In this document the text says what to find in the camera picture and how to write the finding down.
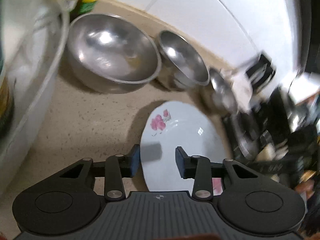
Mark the white floral plate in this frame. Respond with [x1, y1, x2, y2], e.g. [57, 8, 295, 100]
[140, 101, 231, 192]

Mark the large steel bowl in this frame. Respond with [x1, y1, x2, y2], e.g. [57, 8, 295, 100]
[66, 13, 162, 94]

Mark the small steel bowl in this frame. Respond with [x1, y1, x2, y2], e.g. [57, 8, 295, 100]
[200, 68, 238, 114]

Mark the white crumpled cloth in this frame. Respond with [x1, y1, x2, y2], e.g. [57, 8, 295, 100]
[224, 72, 253, 112]

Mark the medium steel bowl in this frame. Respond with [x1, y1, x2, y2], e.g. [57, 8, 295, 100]
[156, 30, 209, 91]

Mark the white plastic storage tub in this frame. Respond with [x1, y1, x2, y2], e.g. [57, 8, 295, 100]
[1, 0, 69, 192]

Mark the black wire rack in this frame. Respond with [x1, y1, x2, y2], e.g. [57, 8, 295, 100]
[246, 52, 276, 94]

